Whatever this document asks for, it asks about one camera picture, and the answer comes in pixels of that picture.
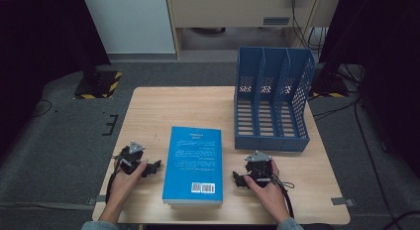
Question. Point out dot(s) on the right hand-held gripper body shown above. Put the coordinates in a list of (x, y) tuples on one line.
[(259, 170)]

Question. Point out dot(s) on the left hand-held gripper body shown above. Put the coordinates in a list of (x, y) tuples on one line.
[(130, 157)]

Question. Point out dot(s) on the blue plastic file rack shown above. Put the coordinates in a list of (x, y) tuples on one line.
[(251, 144)]

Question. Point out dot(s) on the bright blue book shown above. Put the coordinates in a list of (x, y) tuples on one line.
[(191, 157)]

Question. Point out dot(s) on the person's left hand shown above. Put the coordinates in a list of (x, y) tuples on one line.
[(122, 187)]

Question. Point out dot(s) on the person's right hand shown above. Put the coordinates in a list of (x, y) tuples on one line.
[(272, 200)]

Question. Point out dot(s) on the black floor tape marks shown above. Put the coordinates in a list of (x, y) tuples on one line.
[(110, 124)]

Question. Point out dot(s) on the grey tape strip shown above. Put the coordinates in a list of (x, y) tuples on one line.
[(94, 201), (341, 201)]

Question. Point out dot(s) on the white panel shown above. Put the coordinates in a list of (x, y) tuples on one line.
[(128, 22)]

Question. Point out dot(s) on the black curtain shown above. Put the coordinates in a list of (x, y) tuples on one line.
[(379, 41), (39, 41)]

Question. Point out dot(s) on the beige wooden cabinet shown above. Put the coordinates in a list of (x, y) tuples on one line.
[(231, 12)]

